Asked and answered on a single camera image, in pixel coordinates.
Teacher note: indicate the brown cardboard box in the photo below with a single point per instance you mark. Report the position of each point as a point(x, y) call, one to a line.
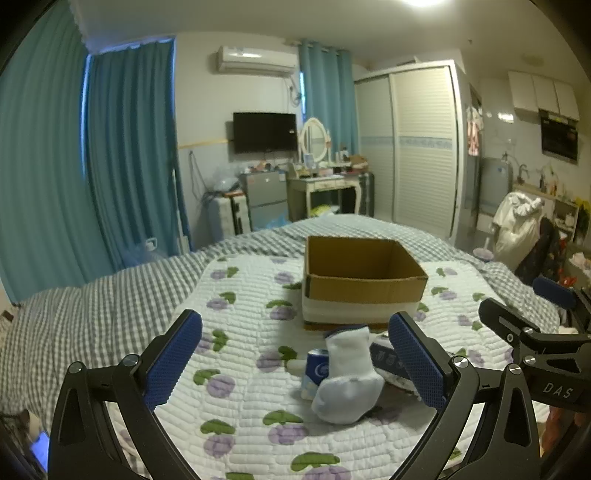
point(351, 281)

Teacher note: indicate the dark blue packaged item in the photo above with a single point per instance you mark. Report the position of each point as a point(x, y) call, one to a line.
point(388, 364)

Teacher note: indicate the white sock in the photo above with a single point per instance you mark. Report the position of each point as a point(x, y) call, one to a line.
point(353, 386)

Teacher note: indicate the white sliding wardrobe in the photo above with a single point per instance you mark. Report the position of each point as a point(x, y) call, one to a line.
point(413, 131)

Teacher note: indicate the grey checkered bed sheet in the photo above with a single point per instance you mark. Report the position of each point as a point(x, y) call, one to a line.
point(101, 322)

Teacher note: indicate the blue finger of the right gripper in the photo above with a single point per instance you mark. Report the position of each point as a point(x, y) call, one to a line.
point(504, 322)
point(554, 292)

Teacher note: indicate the narrow teal curtain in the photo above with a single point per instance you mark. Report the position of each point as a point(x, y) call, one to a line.
point(329, 92)

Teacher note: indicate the blue tissue pack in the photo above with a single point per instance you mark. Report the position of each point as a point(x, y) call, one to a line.
point(316, 369)

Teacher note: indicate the person's right hand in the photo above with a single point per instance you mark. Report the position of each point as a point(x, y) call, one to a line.
point(557, 421)

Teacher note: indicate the large teal curtain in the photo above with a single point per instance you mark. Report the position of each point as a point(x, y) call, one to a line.
point(88, 151)

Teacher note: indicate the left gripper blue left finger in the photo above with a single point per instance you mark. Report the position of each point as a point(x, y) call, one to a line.
point(83, 443)

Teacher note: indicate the clear water jug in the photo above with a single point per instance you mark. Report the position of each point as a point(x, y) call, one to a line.
point(142, 253)

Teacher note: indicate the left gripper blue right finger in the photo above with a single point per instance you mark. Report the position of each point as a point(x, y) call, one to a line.
point(505, 443)

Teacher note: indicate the white suitcase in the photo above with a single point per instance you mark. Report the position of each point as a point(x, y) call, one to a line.
point(228, 216)

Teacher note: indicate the black range hood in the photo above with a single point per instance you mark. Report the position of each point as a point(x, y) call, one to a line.
point(559, 137)

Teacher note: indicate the white floral quilted blanket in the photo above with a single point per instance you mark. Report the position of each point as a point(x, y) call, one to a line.
point(295, 368)

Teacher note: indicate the grey mini fridge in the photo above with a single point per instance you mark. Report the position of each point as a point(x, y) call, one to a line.
point(266, 196)

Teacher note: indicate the purple cup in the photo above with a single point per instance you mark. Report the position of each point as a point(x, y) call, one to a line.
point(483, 254)

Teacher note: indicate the white air conditioner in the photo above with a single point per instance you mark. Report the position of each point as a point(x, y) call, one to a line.
point(256, 61)

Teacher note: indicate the white oval vanity mirror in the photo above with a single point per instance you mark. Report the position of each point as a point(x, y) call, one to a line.
point(313, 141)

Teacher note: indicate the white kitchen wall cabinets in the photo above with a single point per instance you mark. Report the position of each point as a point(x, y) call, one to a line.
point(532, 94)

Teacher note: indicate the cream dressing table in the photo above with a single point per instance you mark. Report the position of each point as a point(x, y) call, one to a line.
point(299, 191)

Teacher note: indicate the black wall television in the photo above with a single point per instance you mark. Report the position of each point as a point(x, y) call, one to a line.
point(258, 132)

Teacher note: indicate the white clothes pile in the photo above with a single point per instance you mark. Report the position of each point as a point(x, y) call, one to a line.
point(517, 228)

